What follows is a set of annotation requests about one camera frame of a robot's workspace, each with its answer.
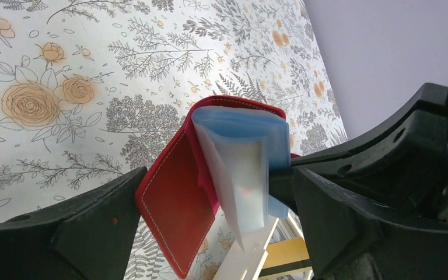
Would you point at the gold credit card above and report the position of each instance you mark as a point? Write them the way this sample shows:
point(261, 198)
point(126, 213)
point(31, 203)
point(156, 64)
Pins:
point(288, 259)

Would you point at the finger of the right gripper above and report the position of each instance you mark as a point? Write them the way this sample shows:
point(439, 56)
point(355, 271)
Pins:
point(402, 163)

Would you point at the floral table mat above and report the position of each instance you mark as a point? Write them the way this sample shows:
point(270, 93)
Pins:
point(92, 89)

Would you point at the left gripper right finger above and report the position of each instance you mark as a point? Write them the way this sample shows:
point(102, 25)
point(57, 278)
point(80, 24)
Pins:
point(349, 236)

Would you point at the white plastic tray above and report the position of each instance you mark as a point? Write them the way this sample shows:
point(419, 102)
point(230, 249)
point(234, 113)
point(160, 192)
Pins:
point(245, 262)

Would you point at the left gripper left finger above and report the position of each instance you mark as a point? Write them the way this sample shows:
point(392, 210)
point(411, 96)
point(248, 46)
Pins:
point(89, 236)

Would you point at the red card holder wallet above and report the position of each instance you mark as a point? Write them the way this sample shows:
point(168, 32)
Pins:
point(176, 197)

